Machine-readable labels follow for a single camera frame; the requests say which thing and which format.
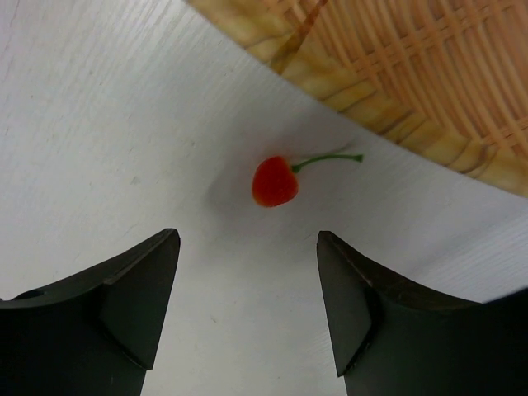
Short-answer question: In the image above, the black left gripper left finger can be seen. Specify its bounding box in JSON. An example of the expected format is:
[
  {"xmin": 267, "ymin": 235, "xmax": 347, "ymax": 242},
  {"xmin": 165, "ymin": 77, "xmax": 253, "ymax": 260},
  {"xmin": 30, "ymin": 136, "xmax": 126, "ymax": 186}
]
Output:
[{"xmin": 1, "ymin": 229, "xmax": 181, "ymax": 395}]

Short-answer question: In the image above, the woven bamboo fruit basket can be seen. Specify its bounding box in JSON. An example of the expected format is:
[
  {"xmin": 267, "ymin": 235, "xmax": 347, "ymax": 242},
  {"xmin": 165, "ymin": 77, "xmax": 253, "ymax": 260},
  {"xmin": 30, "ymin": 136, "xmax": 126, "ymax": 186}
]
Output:
[{"xmin": 193, "ymin": 1, "xmax": 527, "ymax": 196}]

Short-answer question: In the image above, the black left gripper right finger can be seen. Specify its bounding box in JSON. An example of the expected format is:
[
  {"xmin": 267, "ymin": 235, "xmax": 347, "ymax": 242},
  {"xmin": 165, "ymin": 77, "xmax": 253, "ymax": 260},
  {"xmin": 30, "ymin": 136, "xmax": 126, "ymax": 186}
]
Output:
[{"xmin": 317, "ymin": 231, "xmax": 527, "ymax": 395}]

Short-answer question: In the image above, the single fake red cherry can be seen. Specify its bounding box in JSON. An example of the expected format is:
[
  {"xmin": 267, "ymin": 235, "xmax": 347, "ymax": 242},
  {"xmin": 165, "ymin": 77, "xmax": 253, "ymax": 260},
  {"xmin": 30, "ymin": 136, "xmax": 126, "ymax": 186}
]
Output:
[{"xmin": 252, "ymin": 153, "xmax": 364, "ymax": 208}]

